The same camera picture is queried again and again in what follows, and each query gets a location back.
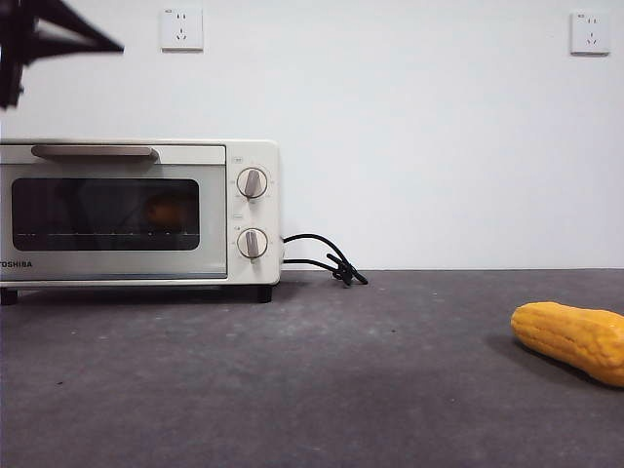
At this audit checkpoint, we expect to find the oven door with beige handle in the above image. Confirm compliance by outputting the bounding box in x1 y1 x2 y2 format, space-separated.
0 143 229 282

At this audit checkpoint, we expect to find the brown potato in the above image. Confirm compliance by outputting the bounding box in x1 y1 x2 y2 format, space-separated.
144 193 192 230

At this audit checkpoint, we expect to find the beige oven knob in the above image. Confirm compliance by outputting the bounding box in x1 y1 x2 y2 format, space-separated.
236 226 270 265
236 167 270 202

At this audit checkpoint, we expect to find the white toaster oven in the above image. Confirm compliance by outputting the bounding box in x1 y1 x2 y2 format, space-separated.
0 139 282 306

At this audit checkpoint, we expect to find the yellow corn cob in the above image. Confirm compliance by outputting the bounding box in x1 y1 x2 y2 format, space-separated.
510 301 624 389

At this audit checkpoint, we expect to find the white wall socket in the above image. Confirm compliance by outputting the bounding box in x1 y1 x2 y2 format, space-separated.
569 11 611 57
161 7 205 53

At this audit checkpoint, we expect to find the black power cord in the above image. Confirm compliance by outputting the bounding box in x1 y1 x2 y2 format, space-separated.
281 233 370 288

